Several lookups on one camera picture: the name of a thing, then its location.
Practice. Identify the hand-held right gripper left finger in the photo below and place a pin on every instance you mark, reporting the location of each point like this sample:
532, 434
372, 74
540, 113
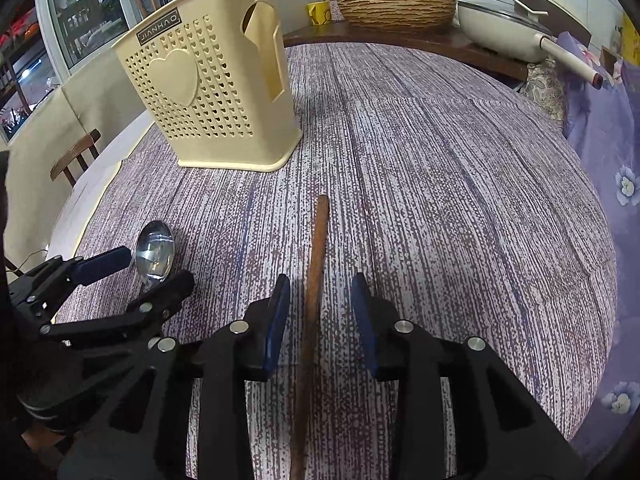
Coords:
277, 320

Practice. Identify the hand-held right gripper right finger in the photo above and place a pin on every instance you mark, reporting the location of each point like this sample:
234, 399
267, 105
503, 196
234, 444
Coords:
361, 320

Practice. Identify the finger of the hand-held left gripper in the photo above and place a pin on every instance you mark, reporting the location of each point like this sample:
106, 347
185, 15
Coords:
170, 290
105, 262

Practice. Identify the brown wooden chopstick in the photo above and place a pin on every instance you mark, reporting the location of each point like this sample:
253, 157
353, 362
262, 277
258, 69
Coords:
312, 310

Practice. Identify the metal spoon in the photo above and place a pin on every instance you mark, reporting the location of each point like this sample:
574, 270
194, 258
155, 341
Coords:
155, 250

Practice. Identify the cream plastic utensil holder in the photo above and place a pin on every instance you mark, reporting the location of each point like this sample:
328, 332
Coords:
225, 125

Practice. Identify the wooden chair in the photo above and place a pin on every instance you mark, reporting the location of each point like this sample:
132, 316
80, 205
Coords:
75, 152

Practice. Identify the beige cloth cover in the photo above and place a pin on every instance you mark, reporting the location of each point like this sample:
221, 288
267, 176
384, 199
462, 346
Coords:
40, 125

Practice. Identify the purple woven tablecloth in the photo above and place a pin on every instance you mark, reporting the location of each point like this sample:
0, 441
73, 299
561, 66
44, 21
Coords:
425, 170

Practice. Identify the dark wooden counter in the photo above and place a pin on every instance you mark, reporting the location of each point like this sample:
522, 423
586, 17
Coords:
380, 35

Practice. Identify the paisley patterned cloth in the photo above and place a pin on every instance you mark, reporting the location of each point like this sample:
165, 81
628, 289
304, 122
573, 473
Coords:
545, 90

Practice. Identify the yellow mug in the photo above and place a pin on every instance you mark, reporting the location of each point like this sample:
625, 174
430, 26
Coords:
317, 12

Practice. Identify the woven wicker basket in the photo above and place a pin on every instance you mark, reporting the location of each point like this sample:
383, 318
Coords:
395, 10

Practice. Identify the purple floral cloth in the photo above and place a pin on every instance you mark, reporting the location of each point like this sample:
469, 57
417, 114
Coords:
610, 130

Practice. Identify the cream frying pan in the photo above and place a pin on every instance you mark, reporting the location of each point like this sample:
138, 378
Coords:
490, 32

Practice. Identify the yellow packet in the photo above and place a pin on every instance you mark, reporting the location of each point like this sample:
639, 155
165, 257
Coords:
631, 40

